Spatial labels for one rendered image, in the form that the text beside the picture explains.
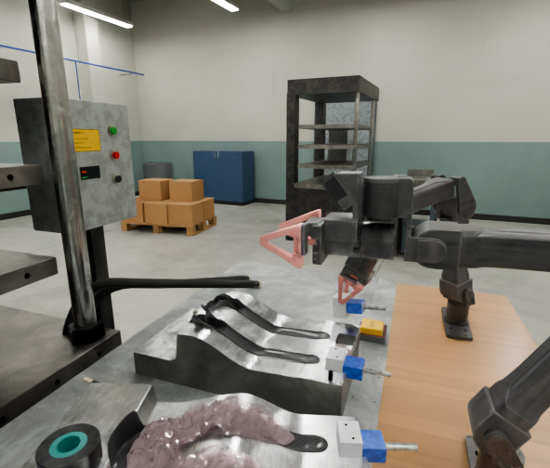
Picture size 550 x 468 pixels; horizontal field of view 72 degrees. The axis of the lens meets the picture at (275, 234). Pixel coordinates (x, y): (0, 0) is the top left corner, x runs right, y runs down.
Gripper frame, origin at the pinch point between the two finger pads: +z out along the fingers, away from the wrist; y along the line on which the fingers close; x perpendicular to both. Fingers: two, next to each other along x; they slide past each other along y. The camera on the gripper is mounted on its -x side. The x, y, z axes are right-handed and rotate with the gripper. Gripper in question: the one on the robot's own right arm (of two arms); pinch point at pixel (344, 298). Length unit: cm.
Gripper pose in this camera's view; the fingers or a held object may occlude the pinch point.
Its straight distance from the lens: 102.9
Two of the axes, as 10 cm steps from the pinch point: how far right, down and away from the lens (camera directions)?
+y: -4.5, 1.2, -8.8
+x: 8.1, 4.8, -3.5
